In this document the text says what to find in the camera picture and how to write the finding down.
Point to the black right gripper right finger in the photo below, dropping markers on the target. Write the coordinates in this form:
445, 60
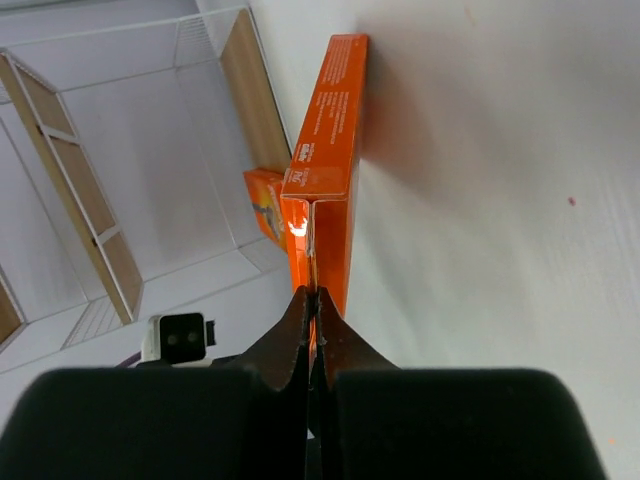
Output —
337, 348

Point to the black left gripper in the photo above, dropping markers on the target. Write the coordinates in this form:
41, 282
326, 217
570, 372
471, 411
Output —
220, 362

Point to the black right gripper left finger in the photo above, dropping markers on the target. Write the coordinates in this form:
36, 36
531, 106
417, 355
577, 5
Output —
270, 416

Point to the orange Gillette Fusion5 razor box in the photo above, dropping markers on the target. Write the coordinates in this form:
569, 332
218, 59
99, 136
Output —
319, 190

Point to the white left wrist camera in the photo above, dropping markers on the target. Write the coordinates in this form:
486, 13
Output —
177, 338

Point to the white wire wooden shelf rack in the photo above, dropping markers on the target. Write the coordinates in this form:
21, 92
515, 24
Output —
123, 152

